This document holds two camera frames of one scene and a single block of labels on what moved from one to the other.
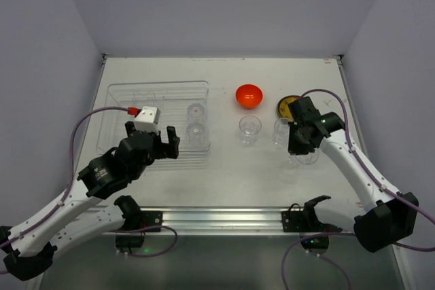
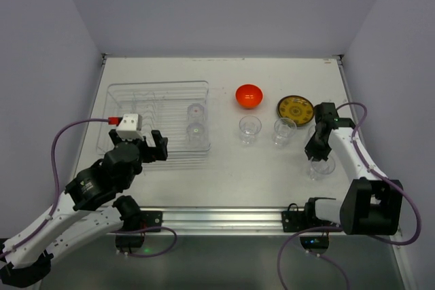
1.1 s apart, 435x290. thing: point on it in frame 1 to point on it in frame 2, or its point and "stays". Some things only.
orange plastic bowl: (249, 96) stays
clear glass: (309, 158) to (318, 170)
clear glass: (249, 127) stays
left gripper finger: (170, 149) to (161, 144)
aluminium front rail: (221, 220) stays
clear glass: (196, 113) stays
